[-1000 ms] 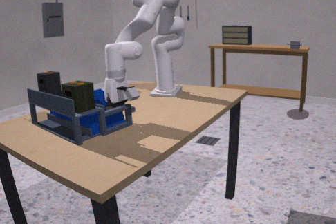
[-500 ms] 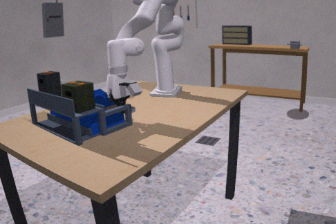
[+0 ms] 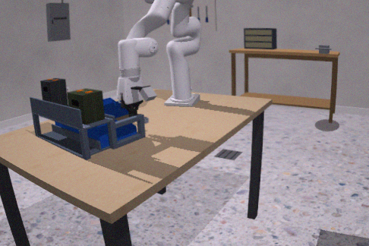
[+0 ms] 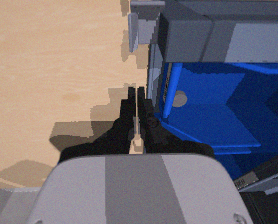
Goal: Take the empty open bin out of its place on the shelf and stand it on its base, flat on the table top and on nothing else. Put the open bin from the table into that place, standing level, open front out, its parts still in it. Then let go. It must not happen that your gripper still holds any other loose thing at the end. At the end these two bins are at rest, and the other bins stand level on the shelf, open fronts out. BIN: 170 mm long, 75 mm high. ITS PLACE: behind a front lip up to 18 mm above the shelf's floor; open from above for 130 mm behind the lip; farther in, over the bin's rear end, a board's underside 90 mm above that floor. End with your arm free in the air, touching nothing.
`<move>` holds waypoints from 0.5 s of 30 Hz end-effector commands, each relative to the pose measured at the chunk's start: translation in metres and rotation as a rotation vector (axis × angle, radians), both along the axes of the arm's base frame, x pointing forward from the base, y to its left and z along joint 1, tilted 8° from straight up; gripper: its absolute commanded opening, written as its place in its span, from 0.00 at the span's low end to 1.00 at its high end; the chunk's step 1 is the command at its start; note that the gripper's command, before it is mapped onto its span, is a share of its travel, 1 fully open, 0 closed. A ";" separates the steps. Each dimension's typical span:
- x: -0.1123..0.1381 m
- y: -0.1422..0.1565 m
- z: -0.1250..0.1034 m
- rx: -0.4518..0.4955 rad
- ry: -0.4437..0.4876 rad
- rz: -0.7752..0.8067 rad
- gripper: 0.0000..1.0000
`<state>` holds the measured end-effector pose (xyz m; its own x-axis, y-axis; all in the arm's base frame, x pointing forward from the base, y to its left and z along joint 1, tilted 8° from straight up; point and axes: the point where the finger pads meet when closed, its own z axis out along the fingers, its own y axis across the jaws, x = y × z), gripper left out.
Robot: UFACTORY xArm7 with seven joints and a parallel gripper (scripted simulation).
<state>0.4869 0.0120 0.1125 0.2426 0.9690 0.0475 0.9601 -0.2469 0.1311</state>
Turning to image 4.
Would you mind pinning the black case with orange latches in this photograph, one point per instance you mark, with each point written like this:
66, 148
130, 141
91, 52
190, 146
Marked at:
259, 207

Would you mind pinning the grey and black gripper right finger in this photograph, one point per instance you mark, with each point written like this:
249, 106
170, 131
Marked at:
156, 138

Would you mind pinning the grey disc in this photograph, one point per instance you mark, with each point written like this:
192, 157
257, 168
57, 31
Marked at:
180, 99

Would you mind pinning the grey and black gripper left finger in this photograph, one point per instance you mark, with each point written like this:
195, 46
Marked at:
116, 140

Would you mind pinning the dark grey shelf rack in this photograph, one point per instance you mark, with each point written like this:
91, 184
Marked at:
177, 34

